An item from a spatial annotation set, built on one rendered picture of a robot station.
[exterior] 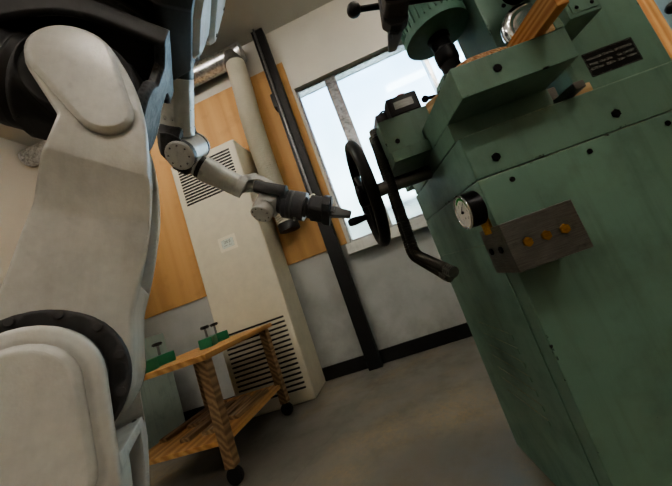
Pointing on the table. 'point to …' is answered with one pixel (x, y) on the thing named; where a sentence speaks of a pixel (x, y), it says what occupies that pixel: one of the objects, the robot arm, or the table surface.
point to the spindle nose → (444, 51)
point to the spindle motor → (432, 19)
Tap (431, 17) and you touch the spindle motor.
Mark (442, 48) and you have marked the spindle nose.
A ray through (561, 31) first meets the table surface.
